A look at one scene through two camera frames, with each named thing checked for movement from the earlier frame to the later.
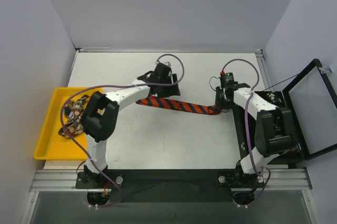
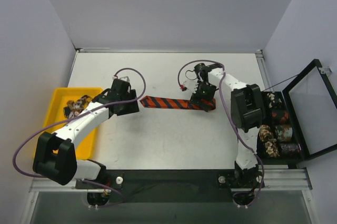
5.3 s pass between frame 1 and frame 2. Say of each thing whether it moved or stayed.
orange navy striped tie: moved
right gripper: moved
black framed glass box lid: stayed
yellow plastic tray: stayed
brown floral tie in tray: stayed
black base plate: stayed
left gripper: moved
